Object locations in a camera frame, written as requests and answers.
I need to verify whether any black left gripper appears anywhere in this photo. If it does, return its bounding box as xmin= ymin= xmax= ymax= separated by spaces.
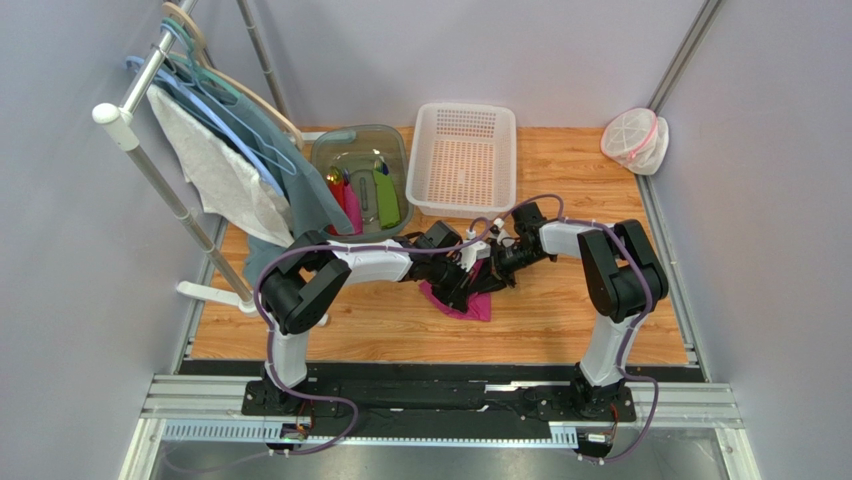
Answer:
xmin=425 ymin=257 xmax=476 ymax=315

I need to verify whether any magenta paper napkin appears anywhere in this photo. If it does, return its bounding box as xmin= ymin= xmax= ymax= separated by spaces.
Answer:
xmin=418 ymin=258 xmax=491 ymax=321

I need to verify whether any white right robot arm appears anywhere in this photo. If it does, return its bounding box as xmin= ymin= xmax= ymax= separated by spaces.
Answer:
xmin=472 ymin=201 xmax=669 ymax=419

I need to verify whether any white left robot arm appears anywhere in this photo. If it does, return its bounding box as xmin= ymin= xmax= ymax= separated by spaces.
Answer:
xmin=253 ymin=221 xmax=485 ymax=401

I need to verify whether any green utensil sleeve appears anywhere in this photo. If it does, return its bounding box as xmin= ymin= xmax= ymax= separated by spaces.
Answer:
xmin=372 ymin=170 xmax=401 ymax=229

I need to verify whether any white perforated plastic basket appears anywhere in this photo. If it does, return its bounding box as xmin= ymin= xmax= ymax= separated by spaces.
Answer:
xmin=405 ymin=102 xmax=517 ymax=219

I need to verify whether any pink utensil sleeve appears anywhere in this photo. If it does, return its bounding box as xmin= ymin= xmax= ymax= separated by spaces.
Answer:
xmin=343 ymin=183 xmax=363 ymax=235

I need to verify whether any grey-green plastic tub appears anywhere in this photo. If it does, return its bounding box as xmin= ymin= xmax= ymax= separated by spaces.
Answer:
xmin=311 ymin=124 xmax=413 ymax=243

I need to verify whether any red utensil sleeve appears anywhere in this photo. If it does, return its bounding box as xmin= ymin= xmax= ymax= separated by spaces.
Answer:
xmin=326 ymin=176 xmax=351 ymax=236

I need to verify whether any blue-grey cloth garment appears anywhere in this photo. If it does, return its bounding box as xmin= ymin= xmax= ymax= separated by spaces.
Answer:
xmin=159 ymin=85 xmax=340 ymax=250

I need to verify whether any white mesh laundry bag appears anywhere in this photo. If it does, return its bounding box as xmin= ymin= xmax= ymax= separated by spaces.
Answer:
xmin=600 ymin=108 xmax=670 ymax=176

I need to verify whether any white clothes rack foot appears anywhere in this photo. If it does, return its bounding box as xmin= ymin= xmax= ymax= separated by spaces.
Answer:
xmin=175 ymin=280 xmax=330 ymax=328

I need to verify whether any white terry towel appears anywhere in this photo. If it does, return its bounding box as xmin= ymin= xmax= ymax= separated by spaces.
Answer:
xmin=147 ymin=86 xmax=294 ymax=246

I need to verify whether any beige wooden hanger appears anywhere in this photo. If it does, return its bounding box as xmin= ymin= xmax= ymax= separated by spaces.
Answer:
xmin=161 ymin=1 xmax=305 ymax=152

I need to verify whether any teal plastic hanger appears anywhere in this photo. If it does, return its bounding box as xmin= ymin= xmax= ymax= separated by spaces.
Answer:
xmin=159 ymin=16 xmax=297 ymax=178

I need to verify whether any light blue plastic hanger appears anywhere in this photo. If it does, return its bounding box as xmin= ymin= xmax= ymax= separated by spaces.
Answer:
xmin=153 ymin=68 xmax=297 ymax=197

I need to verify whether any silver clothes rack pole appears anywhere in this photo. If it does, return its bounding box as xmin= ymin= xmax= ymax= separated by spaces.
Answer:
xmin=91 ymin=0 xmax=258 ymax=309

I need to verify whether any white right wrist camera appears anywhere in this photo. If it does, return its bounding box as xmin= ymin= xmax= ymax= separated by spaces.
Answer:
xmin=489 ymin=217 xmax=515 ymax=247

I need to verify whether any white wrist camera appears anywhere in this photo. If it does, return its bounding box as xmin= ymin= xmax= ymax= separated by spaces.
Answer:
xmin=489 ymin=217 xmax=515 ymax=247
xmin=459 ymin=229 xmax=491 ymax=272

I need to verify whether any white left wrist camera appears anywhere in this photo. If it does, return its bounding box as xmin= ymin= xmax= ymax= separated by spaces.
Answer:
xmin=459 ymin=229 xmax=491 ymax=272

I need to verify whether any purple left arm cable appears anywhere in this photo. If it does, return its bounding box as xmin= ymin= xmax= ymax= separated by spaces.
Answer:
xmin=254 ymin=194 xmax=566 ymax=457

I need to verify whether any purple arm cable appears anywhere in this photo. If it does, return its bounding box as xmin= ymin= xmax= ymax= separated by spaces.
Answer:
xmin=254 ymin=194 xmax=566 ymax=457
xmin=559 ymin=216 xmax=662 ymax=465

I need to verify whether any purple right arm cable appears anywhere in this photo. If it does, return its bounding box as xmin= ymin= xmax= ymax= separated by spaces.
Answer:
xmin=559 ymin=216 xmax=662 ymax=465

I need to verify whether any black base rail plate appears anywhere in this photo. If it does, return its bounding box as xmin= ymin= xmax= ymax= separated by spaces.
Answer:
xmin=241 ymin=362 xmax=637 ymax=440

